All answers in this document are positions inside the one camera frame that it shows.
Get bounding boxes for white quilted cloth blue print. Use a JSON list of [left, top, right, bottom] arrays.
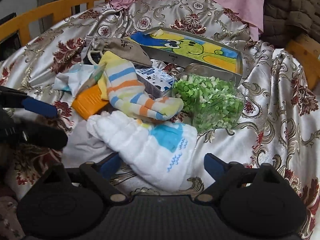
[[86, 111, 197, 192]]

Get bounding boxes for orange soft pouch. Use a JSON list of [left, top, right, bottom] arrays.
[[72, 85, 108, 120]]

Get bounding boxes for white light-blue cloth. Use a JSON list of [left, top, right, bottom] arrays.
[[53, 63, 104, 98]]

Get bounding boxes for striped yellow sock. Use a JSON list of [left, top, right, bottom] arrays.
[[98, 51, 183, 121]]

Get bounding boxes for beige drawstring bag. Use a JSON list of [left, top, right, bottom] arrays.
[[81, 36, 152, 67]]

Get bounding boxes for grey cloth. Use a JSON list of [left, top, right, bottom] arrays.
[[61, 120, 112, 168]]

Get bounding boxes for floral satin bed cover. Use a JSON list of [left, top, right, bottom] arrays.
[[1, 0, 319, 239]]

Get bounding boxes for clear bag of green pieces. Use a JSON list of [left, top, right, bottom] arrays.
[[172, 72, 245, 133]]

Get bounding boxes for blue white patterned small box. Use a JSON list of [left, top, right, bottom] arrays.
[[135, 65, 174, 98]]

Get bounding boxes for grey box with cartoon drawing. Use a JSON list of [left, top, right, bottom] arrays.
[[130, 27, 242, 86]]

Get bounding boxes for brown quilted jacket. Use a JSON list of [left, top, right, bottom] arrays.
[[260, 0, 319, 48]]

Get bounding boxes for orange wooden left bed rail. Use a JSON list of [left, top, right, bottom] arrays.
[[1, 0, 108, 46]]

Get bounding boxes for orange wooden bed rail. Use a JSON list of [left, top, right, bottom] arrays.
[[286, 34, 319, 90], [1, 0, 108, 46]]

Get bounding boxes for orange wooden right bed rail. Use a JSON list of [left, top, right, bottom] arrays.
[[286, 34, 319, 90]]

